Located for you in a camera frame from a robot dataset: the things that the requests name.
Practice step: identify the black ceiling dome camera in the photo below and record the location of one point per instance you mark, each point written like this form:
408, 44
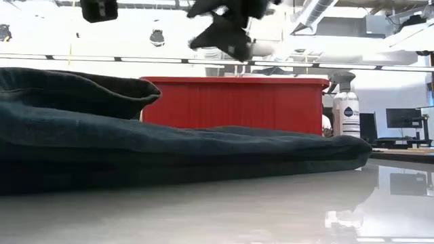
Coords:
157, 38
5, 33

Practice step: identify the black background desk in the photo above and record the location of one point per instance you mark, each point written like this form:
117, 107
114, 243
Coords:
390, 142

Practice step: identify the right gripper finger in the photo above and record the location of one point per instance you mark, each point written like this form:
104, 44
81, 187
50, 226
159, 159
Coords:
227, 39
210, 6

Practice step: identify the long ceiling light bar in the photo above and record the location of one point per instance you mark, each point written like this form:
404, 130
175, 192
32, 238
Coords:
152, 60

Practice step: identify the red plastic laundry bin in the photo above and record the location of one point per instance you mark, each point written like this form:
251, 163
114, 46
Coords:
237, 105

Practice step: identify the dark denim jeans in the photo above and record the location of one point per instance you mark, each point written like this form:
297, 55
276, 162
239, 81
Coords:
135, 145

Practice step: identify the black computer monitor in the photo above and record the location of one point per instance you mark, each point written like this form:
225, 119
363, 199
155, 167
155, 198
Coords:
368, 128
403, 118

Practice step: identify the clear spray bottle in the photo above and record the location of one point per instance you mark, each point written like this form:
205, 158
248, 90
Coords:
346, 115

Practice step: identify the person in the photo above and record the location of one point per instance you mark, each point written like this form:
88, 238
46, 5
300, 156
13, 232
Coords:
326, 123

